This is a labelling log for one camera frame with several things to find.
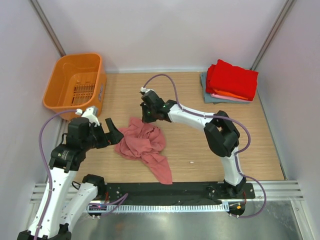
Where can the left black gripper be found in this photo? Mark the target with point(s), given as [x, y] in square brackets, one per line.
[114, 136]

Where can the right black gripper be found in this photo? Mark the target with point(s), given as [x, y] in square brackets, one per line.
[145, 118]

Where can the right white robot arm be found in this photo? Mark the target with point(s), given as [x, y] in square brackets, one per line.
[221, 134]

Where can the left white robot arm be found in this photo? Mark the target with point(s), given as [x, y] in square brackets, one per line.
[55, 219]

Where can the grey folded t shirt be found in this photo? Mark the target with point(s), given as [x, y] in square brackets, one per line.
[209, 99]

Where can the orange plastic basket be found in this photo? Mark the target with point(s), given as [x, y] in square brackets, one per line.
[78, 81]

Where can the orange folded t shirt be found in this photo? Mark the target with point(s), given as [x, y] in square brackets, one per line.
[237, 95]

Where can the light pink folded t shirt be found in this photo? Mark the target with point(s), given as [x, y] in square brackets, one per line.
[230, 98]

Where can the red folded t shirt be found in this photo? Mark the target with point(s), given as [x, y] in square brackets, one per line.
[225, 76]

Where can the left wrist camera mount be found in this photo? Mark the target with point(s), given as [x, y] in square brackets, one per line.
[91, 113]

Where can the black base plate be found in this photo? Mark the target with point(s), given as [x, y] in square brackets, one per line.
[154, 193]

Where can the white slotted cable duct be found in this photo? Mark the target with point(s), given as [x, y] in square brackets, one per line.
[124, 209]

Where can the aluminium frame rail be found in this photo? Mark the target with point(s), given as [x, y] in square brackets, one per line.
[282, 190]

